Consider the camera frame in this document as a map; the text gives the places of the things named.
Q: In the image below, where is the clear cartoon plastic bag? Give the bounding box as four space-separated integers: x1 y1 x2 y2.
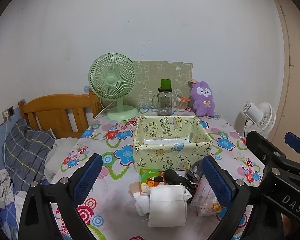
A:
190 175 222 217

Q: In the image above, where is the grey drawstring pouch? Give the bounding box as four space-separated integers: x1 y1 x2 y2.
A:
186 159 203 183

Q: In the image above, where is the black bag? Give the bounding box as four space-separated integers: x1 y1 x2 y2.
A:
163 169 196 203

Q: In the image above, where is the white cloth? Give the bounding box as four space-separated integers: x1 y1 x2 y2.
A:
148 185 192 228
133 192 150 217

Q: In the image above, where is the beige door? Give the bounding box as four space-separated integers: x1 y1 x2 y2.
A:
268 0 300 163

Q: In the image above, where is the pile of clothes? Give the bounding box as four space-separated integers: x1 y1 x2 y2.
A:
0 169 14 209

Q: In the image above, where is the white standing fan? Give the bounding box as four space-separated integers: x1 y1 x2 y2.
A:
235 101 276 139

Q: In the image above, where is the grey plaid pillow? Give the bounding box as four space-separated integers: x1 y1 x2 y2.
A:
2 118 56 191

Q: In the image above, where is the floral tablecloth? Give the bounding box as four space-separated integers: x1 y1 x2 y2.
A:
53 114 264 239

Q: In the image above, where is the yellow cartoon fabric box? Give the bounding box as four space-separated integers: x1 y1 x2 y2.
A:
133 115 212 171

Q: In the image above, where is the green tissue pack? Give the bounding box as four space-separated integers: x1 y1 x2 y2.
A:
139 168 165 196

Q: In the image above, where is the white crumpled cloth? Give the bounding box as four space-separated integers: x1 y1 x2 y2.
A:
133 192 150 217

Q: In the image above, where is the purple bunny plush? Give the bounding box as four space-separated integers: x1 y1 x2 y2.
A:
189 78 215 117

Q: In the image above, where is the cotton swab jar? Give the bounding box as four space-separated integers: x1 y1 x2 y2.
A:
176 96 190 112

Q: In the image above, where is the glass mason jar mug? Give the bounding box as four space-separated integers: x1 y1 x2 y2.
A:
152 88 173 116

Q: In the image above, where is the green cup on jar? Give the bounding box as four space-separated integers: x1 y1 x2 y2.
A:
160 79 171 90

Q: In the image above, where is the green patterned cardboard panel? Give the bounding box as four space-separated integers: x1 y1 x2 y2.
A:
123 61 193 108

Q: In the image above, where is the green desk fan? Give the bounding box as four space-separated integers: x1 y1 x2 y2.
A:
88 53 138 121

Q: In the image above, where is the wall power socket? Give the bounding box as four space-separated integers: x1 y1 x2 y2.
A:
2 107 15 120

